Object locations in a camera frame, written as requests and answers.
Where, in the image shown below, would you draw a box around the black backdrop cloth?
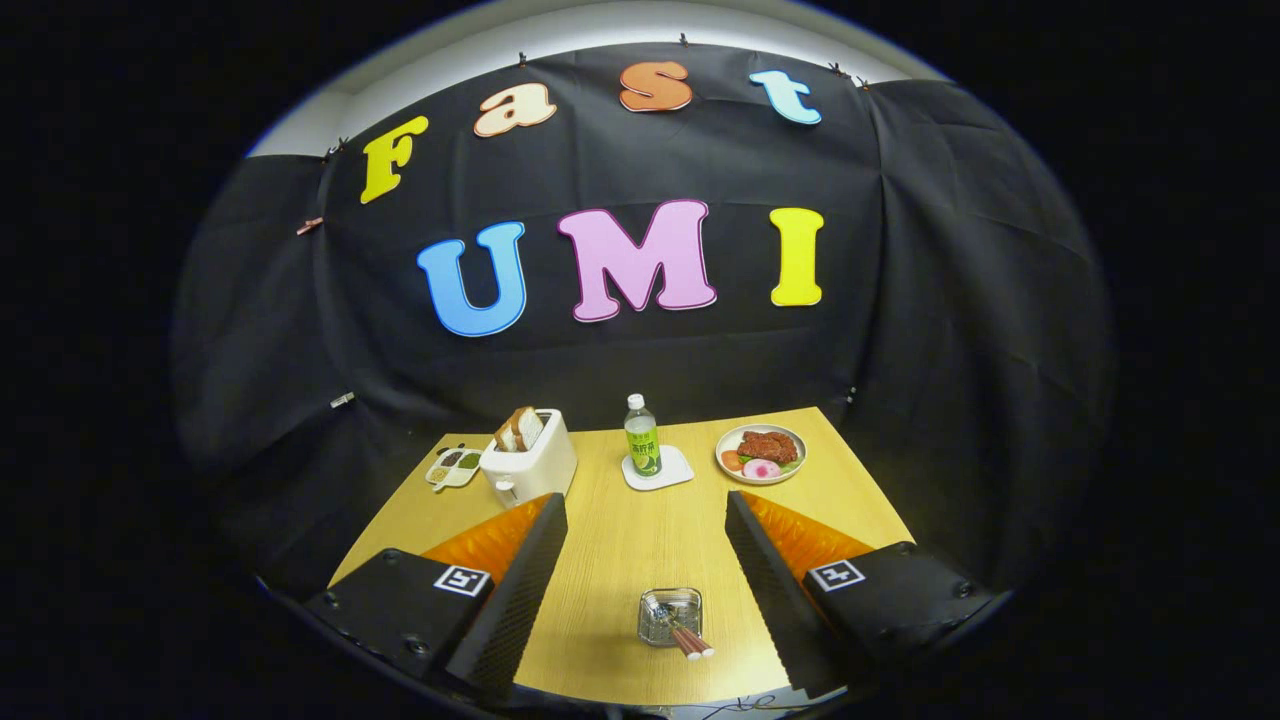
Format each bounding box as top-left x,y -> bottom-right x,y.
170,40 -> 1116,601

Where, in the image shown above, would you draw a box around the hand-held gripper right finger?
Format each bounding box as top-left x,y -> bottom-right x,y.
724,489 -> 1001,701

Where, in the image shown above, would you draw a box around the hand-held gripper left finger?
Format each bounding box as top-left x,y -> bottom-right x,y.
303,491 -> 569,701

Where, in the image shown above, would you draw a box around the white divided condiment dish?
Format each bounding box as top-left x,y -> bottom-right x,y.
425,444 -> 484,492

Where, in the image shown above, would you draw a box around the brown meat slices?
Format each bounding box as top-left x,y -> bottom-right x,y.
738,430 -> 799,465

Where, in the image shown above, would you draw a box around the white square coaster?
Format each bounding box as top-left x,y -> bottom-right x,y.
621,445 -> 695,492

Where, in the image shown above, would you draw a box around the checked handle metal spoon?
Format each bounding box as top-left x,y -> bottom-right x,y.
645,595 -> 701,662

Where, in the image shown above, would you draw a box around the white oval food plate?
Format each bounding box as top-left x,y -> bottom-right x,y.
715,424 -> 808,486

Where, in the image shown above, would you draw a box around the green label drink bottle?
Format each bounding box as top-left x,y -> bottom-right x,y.
624,393 -> 663,478

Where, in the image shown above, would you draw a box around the checked handle metal fork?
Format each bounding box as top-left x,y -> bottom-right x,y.
655,600 -> 716,658

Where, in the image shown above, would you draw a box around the white toaster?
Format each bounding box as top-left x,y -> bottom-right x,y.
479,408 -> 579,510

